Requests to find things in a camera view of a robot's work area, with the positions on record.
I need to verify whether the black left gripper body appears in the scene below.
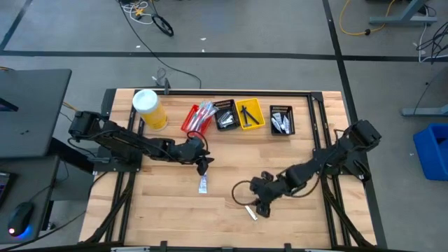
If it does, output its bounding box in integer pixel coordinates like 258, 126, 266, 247
176, 136, 208, 166

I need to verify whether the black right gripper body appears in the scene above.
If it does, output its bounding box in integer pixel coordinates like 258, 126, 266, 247
255, 171, 293, 218

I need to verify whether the green toothbrush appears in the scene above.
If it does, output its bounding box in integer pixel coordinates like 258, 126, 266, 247
188, 106, 204, 132

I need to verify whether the dark blue disposable razor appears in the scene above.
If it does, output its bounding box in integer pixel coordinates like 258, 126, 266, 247
244, 108, 260, 126

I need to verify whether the red plastic basket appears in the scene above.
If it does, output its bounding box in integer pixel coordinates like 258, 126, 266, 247
180, 104, 215, 138

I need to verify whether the black plastic basket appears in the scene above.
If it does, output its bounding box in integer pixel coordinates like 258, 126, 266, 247
212, 99, 242, 132
269, 104, 296, 137

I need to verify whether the yellow wipes canister white lid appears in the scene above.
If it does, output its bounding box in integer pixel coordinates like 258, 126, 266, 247
132, 88, 169, 132

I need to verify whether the yellow plastic basket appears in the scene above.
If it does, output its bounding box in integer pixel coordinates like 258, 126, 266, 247
234, 97, 266, 132

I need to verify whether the black desk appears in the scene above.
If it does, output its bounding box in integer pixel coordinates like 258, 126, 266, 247
0, 69, 73, 159

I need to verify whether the dark grey desk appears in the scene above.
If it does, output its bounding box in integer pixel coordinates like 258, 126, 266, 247
0, 155, 60, 246

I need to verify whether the blue plastic bin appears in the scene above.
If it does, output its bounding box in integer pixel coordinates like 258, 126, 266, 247
413, 122, 448, 182

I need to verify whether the grey table foot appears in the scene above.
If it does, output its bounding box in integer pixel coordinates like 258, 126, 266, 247
401, 104, 448, 117

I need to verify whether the black computer mouse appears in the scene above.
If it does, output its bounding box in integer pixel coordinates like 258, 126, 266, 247
6, 201, 35, 237

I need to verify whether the black keyboard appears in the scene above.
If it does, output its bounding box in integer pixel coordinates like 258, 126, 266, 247
0, 171, 17, 208

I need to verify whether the grey table base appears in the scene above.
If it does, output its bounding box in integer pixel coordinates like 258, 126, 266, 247
369, 0, 438, 27

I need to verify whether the black camera clamp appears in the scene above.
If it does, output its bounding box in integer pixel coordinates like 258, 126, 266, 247
150, 68, 172, 95

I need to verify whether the long black floor cable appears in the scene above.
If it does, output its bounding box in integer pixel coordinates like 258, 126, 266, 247
118, 1, 203, 89

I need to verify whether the black metal table frame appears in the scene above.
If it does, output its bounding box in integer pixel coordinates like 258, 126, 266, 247
79, 87, 378, 252

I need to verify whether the coiled black cable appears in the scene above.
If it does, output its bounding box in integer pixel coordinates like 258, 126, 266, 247
150, 13, 175, 38

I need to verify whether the white cable bundle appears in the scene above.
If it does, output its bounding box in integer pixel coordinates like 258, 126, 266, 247
118, 0, 155, 25

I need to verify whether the yellow floor cable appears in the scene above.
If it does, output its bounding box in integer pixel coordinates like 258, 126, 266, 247
338, 0, 396, 36

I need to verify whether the white floor cable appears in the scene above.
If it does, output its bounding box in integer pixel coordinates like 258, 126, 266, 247
418, 24, 448, 63

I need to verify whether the black cable tangle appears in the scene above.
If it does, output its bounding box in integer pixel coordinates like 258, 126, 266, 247
416, 29, 448, 64

